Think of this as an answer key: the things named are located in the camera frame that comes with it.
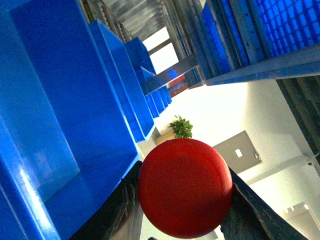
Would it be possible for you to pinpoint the blue bin upper shelf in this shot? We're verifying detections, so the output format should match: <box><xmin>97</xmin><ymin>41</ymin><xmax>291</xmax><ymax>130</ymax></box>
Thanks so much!
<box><xmin>201</xmin><ymin>0</ymin><xmax>320</xmax><ymax>74</ymax></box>

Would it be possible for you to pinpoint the green potted plant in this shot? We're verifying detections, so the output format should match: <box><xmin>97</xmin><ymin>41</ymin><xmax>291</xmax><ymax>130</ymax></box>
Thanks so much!
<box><xmin>168</xmin><ymin>115</ymin><xmax>194</xmax><ymax>139</ymax></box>

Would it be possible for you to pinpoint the empty blue plastic bin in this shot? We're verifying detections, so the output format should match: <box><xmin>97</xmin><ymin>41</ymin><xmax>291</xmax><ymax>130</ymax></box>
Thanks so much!
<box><xmin>0</xmin><ymin>0</ymin><xmax>140</xmax><ymax>240</ymax></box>

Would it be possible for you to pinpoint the grey wall door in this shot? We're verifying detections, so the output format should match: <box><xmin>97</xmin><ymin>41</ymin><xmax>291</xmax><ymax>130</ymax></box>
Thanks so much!
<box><xmin>213</xmin><ymin>130</ymin><xmax>262</xmax><ymax>174</ymax></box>

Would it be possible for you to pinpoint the red mushroom push button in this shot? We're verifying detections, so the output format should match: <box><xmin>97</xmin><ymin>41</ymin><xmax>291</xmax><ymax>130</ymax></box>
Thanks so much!
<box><xmin>138</xmin><ymin>138</ymin><xmax>233</xmax><ymax>239</ymax></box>

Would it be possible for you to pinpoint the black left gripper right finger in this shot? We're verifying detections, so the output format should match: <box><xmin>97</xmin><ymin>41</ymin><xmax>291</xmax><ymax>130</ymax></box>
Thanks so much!
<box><xmin>220</xmin><ymin>170</ymin><xmax>306</xmax><ymax>240</ymax></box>

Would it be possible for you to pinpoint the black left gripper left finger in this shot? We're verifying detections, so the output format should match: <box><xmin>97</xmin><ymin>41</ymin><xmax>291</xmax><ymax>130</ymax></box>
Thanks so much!
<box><xmin>70</xmin><ymin>160</ymin><xmax>143</xmax><ymax>240</ymax></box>

